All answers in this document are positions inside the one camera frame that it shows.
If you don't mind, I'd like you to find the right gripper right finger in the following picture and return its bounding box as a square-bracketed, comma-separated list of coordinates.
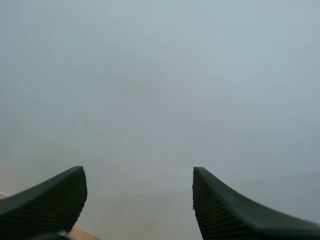
[191, 166, 320, 240]

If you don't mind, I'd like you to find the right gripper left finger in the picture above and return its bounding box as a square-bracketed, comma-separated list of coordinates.
[0, 165, 88, 240]

